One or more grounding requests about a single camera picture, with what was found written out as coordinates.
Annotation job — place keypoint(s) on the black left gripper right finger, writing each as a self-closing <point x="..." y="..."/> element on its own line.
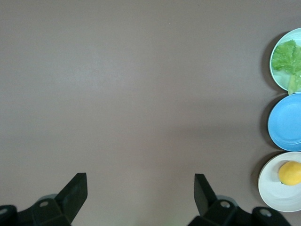
<point x="211" y="207"/>

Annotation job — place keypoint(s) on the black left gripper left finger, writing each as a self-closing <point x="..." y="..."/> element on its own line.
<point x="68" y="200"/>

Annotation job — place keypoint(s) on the yellow lemon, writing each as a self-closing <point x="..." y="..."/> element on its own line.
<point x="291" y="173"/>

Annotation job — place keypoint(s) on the green lettuce leaf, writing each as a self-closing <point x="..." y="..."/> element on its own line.
<point x="287" y="60"/>

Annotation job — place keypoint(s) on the white plate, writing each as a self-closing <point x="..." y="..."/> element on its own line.
<point x="272" y="193"/>

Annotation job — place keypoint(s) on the blue plate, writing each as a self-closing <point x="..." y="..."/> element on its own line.
<point x="285" y="123"/>

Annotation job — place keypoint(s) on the mint green plate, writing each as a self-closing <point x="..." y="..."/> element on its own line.
<point x="281" y="77"/>

